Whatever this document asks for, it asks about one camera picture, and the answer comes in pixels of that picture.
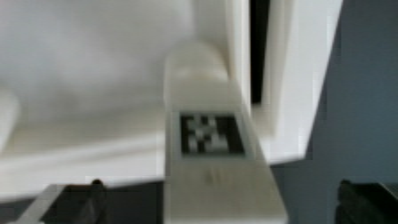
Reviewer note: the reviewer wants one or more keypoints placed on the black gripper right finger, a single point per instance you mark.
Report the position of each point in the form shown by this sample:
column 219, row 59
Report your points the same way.
column 366, row 203

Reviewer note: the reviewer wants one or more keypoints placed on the white square tabletop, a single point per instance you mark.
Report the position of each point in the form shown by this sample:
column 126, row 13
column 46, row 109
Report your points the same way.
column 91, row 55

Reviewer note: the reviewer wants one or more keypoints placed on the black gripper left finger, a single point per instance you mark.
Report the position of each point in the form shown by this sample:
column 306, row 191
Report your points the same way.
column 69, row 204

